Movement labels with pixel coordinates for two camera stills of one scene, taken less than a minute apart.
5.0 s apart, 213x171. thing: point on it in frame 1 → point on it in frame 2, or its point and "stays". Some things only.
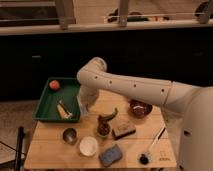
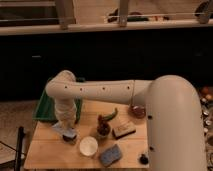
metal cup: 69,136 stays
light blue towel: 84,110 → 68,132
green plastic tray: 68,93 stays
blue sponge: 111,155 stays
